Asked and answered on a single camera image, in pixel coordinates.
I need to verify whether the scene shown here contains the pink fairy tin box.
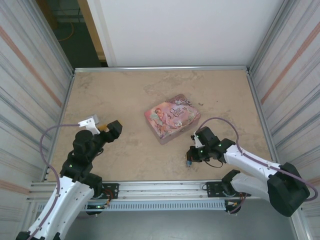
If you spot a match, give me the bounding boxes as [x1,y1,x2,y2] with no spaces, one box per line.
[143,93,201,146]

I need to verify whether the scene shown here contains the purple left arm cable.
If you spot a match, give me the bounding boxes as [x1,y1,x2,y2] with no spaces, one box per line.
[24,123,82,240]

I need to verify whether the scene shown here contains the aluminium side frame bar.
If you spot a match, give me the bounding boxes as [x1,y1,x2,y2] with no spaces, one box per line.
[46,71,76,181]
[246,69,285,179]

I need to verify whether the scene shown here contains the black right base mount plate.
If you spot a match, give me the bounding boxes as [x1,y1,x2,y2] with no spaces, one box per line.
[205,180,227,199]

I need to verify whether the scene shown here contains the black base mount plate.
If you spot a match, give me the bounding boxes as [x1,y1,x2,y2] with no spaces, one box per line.
[101,182,120,200]
[205,180,227,199]

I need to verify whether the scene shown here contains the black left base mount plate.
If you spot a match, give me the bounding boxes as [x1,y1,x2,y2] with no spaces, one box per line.
[101,182,120,200]

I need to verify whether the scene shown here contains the red base wire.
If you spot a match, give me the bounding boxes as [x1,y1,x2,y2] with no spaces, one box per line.
[233,192,249,209]
[104,189,119,209]

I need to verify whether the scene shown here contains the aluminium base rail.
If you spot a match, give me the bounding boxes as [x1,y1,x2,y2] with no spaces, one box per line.
[26,180,271,201]

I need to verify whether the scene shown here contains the white slotted cable duct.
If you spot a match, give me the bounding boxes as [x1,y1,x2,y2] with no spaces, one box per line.
[77,199,227,213]

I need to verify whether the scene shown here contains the aluminium rear frame bar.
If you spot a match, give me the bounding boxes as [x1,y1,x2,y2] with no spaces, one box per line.
[73,65,251,75]

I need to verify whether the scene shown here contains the orange floor cable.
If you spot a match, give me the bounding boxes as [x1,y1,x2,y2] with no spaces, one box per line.
[59,22,76,42]

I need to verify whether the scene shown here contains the wooden door frame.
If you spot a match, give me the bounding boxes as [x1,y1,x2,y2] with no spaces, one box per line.
[77,0,110,68]

